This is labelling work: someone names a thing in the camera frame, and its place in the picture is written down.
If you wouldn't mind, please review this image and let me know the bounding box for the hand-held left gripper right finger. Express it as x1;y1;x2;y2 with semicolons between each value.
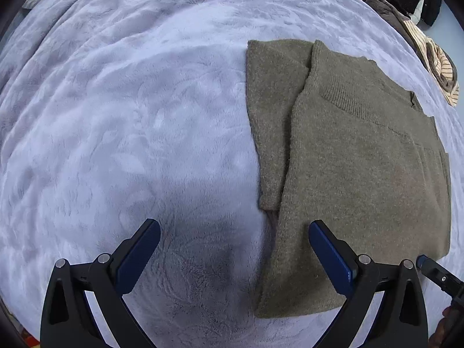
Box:
308;220;429;348

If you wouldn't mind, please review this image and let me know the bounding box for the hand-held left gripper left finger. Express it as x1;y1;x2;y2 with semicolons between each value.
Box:
41;218;161;348

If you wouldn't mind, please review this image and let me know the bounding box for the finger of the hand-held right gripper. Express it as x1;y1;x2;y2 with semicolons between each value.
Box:
416;255;464;300

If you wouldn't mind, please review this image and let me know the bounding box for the olive knit sweater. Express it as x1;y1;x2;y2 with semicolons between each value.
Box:
246;39;452;319

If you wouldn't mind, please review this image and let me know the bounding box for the person's right hand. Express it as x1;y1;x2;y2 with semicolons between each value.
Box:
428;306;458;348

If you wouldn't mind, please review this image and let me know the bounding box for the lavender plush blanket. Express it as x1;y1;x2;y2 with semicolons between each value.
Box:
0;0;464;348

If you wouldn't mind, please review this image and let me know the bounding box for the cream striped cloth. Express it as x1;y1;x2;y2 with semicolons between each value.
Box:
335;0;461;107

